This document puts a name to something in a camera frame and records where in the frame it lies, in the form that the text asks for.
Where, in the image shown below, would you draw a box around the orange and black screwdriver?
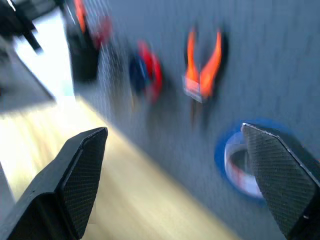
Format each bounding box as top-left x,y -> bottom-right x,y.
73,0 -> 87,35

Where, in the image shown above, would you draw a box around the red-handled scissors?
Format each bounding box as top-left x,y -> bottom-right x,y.
136,39 -> 165,105

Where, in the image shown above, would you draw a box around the orange-handled needle-nose pliers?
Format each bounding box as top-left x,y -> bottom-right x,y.
183,27 -> 230,131

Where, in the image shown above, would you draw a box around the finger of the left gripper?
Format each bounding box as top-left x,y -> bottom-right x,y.
23,31 -> 43,54

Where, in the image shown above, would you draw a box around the red-handled screwdriver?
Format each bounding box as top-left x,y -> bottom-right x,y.
92,14 -> 113,50

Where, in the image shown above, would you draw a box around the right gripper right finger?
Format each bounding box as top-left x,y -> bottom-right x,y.
240,122 -> 320,240

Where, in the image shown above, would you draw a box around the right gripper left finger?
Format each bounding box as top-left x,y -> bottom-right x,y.
0,126 -> 109,240

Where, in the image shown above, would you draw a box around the black plastic cup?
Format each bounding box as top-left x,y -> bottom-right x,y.
65,22 -> 101,82

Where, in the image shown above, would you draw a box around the blue tape roll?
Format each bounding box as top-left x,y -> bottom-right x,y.
214,117 -> 298,209

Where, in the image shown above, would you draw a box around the grey metal pegboard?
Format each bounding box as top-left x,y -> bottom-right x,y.
59,0 -> 320,240

